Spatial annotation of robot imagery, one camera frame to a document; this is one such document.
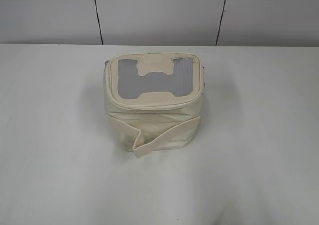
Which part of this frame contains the cream zippered lunch bag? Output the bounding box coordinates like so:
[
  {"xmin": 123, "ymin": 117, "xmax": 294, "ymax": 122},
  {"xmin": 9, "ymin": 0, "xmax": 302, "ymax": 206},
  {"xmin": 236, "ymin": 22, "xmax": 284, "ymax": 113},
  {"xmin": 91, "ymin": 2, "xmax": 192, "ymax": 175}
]
[{"xmin": 103, "ymin": 53, "xmax": 205, "ymax": 158}]

